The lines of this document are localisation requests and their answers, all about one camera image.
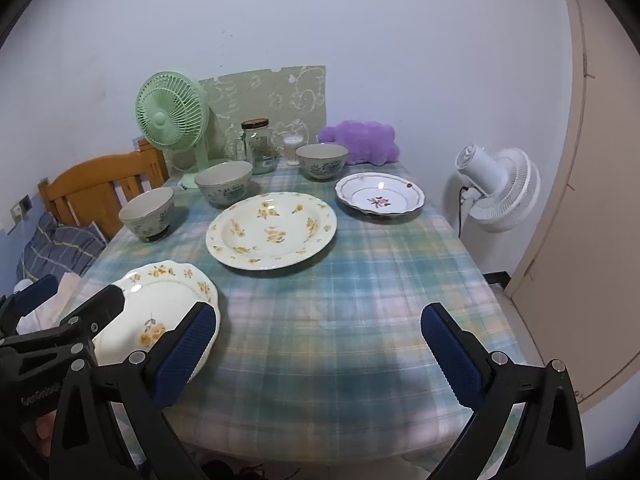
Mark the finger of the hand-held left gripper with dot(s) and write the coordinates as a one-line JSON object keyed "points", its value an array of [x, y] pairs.
{"points": [[100, 305], [35, 288]]}

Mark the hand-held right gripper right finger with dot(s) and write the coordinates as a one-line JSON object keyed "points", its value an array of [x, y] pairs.
{"points": [[450, 355]]}

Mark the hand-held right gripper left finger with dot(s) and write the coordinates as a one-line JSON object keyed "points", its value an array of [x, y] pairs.
{"points": [[185, 355]]}

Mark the yellow-flowered scalloped plate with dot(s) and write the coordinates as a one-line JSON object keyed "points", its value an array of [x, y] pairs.
{"points": [[150, 300]]}

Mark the floral ceramic bowl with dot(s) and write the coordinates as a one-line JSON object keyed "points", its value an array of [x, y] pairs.
{"points": [[223, 180], [147, 207], [321, 157]]}

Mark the large round yellow-flowered plate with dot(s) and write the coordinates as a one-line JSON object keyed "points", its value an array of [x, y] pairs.
{"points": [[272, 232]]}

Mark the pink-flowered scalloped plate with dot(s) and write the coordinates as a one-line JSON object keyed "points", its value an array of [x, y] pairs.
{"points": [[380, 197]]}

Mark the cream cloth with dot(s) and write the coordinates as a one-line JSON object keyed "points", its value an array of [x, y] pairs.
{"points": [[72, 287]]}

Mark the grey plaid pillow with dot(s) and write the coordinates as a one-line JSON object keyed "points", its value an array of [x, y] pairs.
{"points": [[65, 245]]}

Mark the plaid tablecloth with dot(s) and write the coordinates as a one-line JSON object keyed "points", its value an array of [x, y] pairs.
{"points": [[340, 310]]}

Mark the wooden bed headboard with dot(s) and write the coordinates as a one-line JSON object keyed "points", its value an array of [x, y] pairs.
{"points": [[95, 180]]}

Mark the white clip fan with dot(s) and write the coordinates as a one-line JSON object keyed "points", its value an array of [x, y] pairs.
{"points": [[500, 187]]}

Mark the green desk fan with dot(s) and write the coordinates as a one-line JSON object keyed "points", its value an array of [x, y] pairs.
{"points": [[167, 120]]}

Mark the beige door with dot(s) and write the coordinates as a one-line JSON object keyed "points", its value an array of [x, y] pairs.
{"points": [[590, 210]]}

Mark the clear glass mug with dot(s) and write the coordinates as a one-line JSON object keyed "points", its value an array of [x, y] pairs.
{"points": [[239, 147]]}

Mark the glass jar with dark lid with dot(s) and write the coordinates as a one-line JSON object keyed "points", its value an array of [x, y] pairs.
{"points": [[260, 145]]}

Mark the purple plush toy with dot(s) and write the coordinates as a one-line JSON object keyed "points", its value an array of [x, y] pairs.
{"points": [[360, 140]]}

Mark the clear cotton swab container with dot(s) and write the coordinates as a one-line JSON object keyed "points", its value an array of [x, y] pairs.
{"points": [[293, 147]]}

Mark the wall socket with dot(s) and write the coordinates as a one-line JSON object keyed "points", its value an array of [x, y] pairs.
{"points": [[21, 206]]}

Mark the beige patterned placemat on wall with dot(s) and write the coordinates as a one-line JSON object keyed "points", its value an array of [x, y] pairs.
{"points": [[280, 95]]}

